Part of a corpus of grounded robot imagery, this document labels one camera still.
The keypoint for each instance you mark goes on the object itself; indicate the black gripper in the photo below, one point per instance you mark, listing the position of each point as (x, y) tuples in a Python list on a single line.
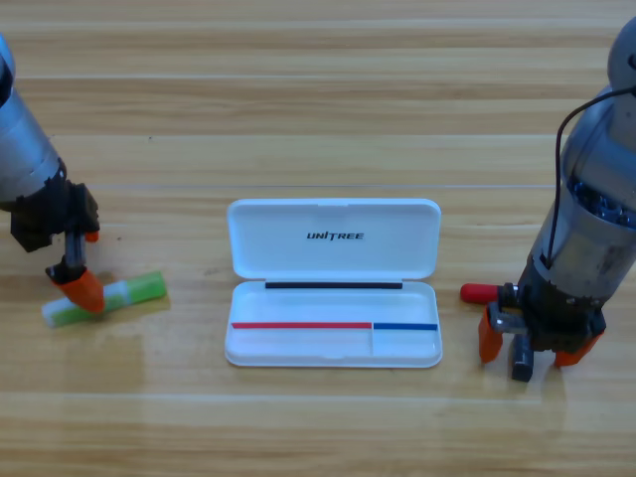
[(49, 213), (556, 318)]

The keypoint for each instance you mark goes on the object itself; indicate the green and white pen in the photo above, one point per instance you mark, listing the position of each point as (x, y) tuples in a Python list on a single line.
[(139, 290)]

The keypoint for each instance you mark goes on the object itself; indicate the red and black marker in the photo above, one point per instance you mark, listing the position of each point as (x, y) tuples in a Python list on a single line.
[(477, 293)]

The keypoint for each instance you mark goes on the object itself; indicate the white Unitree pencil case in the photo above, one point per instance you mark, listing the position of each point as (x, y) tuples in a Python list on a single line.
[(333, 258)]

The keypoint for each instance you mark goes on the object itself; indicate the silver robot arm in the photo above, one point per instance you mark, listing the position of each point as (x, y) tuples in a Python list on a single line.
[(601, 189), (22, 144)]

